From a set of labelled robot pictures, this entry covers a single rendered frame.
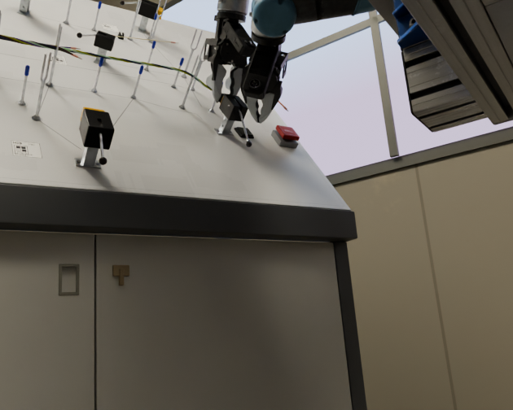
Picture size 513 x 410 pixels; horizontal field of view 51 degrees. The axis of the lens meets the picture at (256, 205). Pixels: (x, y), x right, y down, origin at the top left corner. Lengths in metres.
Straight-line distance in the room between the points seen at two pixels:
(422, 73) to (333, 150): 1.75
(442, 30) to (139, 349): 0.75
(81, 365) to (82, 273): 0.15
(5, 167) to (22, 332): 0.28
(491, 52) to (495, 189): 1.71
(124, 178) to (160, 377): 0.37
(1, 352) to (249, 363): 0.45
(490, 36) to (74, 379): 0.79
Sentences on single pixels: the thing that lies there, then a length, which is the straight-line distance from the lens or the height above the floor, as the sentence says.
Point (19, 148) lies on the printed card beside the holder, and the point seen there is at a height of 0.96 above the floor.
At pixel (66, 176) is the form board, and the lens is 1.01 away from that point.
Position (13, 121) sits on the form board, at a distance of 1.13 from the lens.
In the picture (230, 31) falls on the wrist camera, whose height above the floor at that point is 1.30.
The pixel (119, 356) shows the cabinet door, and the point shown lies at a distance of 0.99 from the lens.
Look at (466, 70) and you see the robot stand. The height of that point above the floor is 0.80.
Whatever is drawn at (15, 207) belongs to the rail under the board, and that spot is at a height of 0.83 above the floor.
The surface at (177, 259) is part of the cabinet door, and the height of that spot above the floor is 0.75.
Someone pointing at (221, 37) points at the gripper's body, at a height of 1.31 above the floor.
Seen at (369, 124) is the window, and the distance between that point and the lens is 2.41.
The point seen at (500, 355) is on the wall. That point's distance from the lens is 2.16.
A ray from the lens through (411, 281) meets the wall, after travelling 2.24.
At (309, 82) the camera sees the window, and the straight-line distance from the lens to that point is 2.62.
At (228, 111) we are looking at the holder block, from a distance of 1.29.
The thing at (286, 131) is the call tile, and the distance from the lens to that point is 1.41.
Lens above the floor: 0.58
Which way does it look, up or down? 15 degrees up
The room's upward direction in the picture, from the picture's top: 5 degrees counter-clockwise
